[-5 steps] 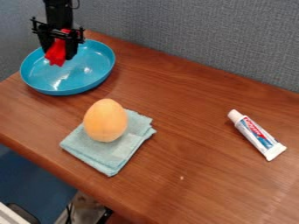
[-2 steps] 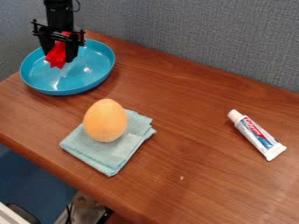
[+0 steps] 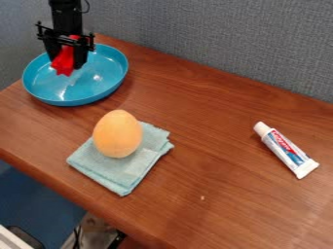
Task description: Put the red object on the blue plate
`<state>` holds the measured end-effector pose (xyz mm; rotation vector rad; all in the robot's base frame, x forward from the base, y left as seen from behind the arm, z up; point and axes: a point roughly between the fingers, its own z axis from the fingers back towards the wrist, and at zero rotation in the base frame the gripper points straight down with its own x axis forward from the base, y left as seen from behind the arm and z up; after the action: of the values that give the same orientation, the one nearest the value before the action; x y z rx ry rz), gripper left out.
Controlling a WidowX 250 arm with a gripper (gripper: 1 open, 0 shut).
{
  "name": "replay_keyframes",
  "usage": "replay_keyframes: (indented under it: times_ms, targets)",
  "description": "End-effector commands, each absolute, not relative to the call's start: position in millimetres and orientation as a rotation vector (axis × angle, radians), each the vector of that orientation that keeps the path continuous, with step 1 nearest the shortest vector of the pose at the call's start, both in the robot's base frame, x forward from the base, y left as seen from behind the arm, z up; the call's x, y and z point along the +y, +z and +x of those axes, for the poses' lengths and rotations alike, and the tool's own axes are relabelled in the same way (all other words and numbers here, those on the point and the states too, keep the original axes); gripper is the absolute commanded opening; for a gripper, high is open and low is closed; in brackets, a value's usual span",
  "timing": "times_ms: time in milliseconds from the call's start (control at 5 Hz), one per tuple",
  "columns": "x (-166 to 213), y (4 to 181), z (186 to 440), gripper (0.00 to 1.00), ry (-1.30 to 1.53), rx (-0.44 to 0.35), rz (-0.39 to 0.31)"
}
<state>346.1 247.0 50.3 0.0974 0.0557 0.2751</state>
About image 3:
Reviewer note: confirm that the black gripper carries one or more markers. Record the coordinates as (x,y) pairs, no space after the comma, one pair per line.
(66,31)

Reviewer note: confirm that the red plastic block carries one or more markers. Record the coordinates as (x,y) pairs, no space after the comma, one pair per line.
(64,61)

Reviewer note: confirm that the blue plate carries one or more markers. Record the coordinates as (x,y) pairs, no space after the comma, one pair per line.
(88,85)

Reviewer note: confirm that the orange egg-shaped object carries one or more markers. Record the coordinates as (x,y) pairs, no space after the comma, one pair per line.
(118,134)

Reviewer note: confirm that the light blue folded cloth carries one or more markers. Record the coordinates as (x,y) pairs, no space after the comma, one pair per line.
(122,174)

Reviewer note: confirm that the white toothpaste tube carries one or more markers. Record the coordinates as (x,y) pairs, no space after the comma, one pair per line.
(290,153)

